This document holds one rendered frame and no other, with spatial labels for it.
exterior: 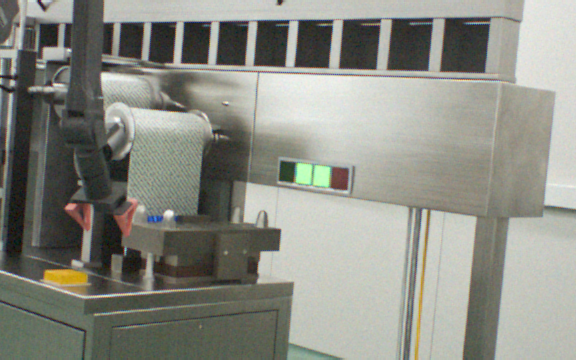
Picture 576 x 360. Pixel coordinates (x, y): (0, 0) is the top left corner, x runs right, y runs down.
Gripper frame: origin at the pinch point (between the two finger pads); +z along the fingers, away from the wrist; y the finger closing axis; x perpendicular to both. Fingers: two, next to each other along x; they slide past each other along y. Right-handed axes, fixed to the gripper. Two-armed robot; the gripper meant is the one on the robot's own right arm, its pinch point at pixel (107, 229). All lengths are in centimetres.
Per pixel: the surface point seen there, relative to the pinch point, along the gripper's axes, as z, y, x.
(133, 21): -6, 48, -98
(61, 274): 13.5, 14.4, 1.2
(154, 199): 17.7, 12.9, -38.5
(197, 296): 28.1, -9.0, -15.9
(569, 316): 184, -72, -224
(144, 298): 20.3, -3.1, -3.3
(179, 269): 24.8, -2.3, -20.7
